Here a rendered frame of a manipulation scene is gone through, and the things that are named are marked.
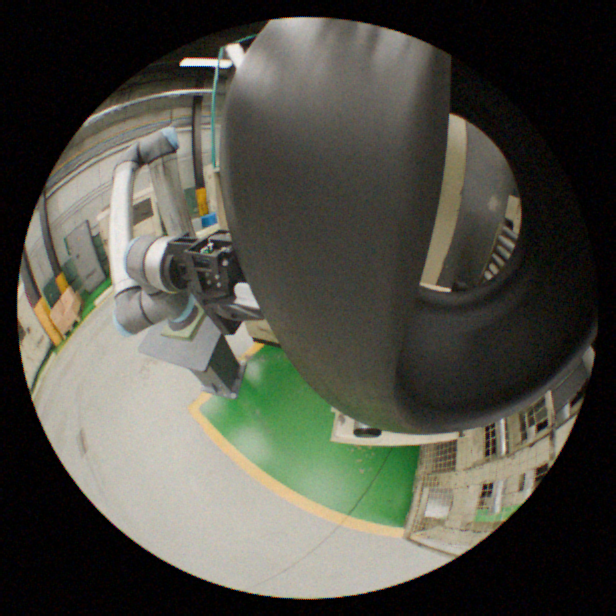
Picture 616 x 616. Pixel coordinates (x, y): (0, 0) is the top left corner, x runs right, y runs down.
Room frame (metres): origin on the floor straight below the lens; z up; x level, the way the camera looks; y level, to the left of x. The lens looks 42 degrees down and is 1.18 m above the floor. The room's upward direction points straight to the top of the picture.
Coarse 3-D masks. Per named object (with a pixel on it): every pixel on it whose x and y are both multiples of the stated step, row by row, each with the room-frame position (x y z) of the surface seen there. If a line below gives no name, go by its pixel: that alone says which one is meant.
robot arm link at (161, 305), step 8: (144, 296) 0.23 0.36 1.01; (152, 296) 0.22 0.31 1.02; (160, 296) 0.22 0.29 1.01; (168, 296) 0.23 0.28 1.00; (176, 296) 0.25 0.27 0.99; (184, 296) 0.27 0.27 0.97; (192, 296) 0.30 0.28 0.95; (144, 304) 0.21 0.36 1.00; (152, 304) 0.22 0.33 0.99; (160, 304) 0.22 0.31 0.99; (168, 304) 0.23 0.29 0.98; (176, 304) 0.24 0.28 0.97; (184, 304) 0.26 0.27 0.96; (192, 304) 0.28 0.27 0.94; (152, 312) 0.21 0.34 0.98; (160, 312) 0.22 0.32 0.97; (168, 312) 0.23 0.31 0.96; (176, 312) 0.24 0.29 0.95; (184, 312) 0.25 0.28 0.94; (152, 320) 0.21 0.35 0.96; (160, 320) 0.22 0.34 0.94; (176, 320) 0.24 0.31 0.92
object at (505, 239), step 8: (496, 232) 0.41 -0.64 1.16; (504, 232) 0.38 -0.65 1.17; (512, 232) 0.34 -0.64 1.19; (496, 240) 0.40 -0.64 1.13; (504, 240) 0.36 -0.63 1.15; (512, 240) 0.33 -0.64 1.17; (496, 248) 0.39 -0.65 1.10; (504, 248) 0.39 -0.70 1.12; (512, 248) 0.31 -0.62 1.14; (488, 256) 0.41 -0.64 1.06; (496, 256) 0.37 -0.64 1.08; (504, 256) 0.34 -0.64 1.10; (488, 264) 0.40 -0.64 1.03; (496, 264) 0.39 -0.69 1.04; (488, 272) 0.38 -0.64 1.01; (496, 272) 0.34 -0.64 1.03; (480, 280) 0.40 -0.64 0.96
